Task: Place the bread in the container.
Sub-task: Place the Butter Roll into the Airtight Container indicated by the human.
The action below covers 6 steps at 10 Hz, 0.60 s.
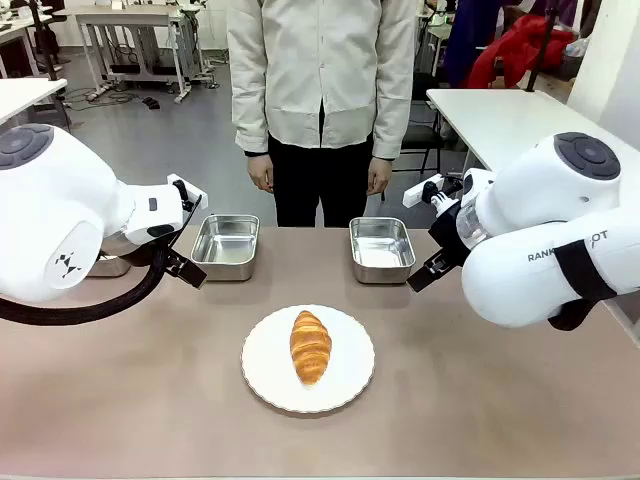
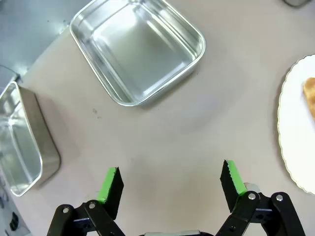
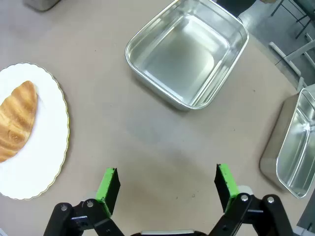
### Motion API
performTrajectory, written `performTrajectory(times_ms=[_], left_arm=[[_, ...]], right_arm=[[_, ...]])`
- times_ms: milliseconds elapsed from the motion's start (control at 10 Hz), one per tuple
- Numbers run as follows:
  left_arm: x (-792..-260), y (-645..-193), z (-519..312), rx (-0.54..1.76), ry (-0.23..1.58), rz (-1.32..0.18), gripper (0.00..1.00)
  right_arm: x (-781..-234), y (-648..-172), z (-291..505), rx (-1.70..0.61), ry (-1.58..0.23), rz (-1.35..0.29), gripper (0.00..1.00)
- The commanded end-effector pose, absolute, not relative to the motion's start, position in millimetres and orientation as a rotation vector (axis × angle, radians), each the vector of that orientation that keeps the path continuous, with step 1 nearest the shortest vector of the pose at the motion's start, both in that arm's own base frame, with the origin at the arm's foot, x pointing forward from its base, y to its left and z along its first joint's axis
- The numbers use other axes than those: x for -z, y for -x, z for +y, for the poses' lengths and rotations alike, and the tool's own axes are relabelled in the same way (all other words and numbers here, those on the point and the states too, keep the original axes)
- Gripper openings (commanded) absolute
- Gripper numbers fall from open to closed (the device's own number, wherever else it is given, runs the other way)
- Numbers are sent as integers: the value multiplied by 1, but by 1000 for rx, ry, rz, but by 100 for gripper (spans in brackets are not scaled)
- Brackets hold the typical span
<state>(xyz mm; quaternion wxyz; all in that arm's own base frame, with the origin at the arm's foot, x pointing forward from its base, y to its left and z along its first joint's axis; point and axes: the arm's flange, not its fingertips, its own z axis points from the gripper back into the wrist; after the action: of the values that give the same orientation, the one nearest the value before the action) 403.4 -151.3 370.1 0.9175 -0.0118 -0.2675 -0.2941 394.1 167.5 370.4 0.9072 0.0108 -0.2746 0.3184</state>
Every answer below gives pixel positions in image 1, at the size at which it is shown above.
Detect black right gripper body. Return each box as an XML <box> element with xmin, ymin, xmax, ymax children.
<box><xmin>428</xmin><ymin>212</ymin><xmax>471</xmax><ymax>269</ymax></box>

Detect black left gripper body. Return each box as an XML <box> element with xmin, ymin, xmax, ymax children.
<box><xmin>160</xmin><ymin>243</ymin><xmax>187</xmax><ymax>274</ymax></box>

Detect golden croissant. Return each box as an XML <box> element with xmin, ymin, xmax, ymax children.
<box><xmin>289</xmin><ymin>309</ymin><xmax>333</xmax><ymax>386</ymax></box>

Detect person's left forearm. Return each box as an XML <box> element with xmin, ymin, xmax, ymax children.
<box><xmin>371</xmin><ymin>74</ymin><xmax>415</xmax><ymax>161</ymax></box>

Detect person's right forearm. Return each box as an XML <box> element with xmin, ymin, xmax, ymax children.
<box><xmin>230</xmin><ymin>74</ymin><xmax>272</xmax><ymax>157</ymax></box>

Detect steel rectangular container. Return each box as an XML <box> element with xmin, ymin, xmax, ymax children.
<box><xmin>190</xmin><ymin>214</ymin><xmax>261</xmax><ymax>283</ymax></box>
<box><xmin>87</xmin><ymin>252</ymin><xmax>133</xmax><ymax>279</ymax></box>
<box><xmin>348</xmin><ymin>216</ymin><xmax>417</xmax><ymax>285</ymax></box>

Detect person's left hand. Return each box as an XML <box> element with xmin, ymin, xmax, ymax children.
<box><xmin>367</xmin><ymin>157</ymin><xmax>394</xmax><ymax>197</ymax></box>

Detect person's right hand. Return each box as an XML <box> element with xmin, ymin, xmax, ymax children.
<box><xmin>247</xmin><ymin>152</ymin><xmax>276</xmax><ymax>194</ymax></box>

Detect white scalloped plate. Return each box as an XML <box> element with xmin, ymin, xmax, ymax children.
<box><xmin>241</xmin><ymin>304</ymin><xmax>376</xmax><ymax>414</ymax></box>

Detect black chair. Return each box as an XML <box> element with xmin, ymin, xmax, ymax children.
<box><xmin>401</xmin><ymin>72</ymin><xmax>447</xmax><ymax>174</ymax></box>

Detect white table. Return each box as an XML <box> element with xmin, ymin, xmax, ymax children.
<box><xmin>0</xmin><ymin>77</ymin><xmax>69</xmax><ymax>127</ymax></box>
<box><xmin>426</xmin><ymin>88</ymin><xmax>601</xmax><ymax>172</ymax></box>

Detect person's black trousers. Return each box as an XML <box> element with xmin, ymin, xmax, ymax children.
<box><xmin>267</xmin><ymin>130</ymin><xmax>385</xmax><ymax>229</ymax></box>

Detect purple cloth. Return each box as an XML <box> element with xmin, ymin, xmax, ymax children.
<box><xmin>442</xmin><ymin>0</ymin><xmax>519</xmax><ymax>89</ymax></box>

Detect red cloth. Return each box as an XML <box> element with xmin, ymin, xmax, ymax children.
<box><xmin>467</xmin><ymin>13</ymin><xmax>575</xmax><ymax>91</ymax></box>

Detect person's cream jacket torso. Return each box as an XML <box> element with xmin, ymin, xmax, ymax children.
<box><xmin>226</xmin><ymin>0</ymin><xmax>419</xmax><ymax>160</ymax></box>

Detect black stand pole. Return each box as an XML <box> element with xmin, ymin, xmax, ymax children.
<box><xmin>524</xmin><ymin>0</ymin><xmax>559</xmax><ymax>94</ymax></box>
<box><xmin>28</xmin><ymin>0</ymin><xmax>60</xmax><ymax>82</ymax></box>

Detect grey workbench white legs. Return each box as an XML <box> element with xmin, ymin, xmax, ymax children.
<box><xmin>52</xmin><ymin>0</ymin><xmax>214</xmax><ymax>105</ymax></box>

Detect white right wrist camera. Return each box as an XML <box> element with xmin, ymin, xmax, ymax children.
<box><xmin>402</xmin><ymin>174</ymin><xmax>445</xmax><ymax>209</ymax></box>

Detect black braided cable sleeve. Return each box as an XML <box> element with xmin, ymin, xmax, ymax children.
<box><xmin>0</xmin><ymin>193</ymin><xmax>204</xmax><ymax>327</ymax></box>

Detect black strap on arm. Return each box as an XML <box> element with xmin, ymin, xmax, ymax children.
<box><xmin>547</xmin><ymin>239</ymin><xmax>619</xmax><ymax>332</ymax></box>

